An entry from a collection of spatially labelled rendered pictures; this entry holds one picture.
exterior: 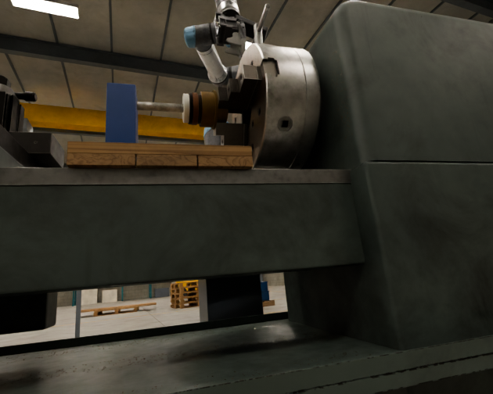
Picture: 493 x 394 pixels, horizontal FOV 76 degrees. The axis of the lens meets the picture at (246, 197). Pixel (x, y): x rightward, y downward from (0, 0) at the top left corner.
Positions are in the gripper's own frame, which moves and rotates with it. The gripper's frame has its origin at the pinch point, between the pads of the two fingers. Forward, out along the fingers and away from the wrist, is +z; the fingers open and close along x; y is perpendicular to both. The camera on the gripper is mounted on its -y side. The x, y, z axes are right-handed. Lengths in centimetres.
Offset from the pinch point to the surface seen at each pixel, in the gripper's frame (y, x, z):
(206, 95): 14.6, 6.5, 28.3
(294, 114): -2.4, 12.8, 39.8
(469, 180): -35, 15, 59
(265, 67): 3.6, 17.0, 30.8
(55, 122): 344, -760, -722
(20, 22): 372, -491, -807
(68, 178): 39, 11, 56
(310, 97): -5.8, 15.2, 36.9
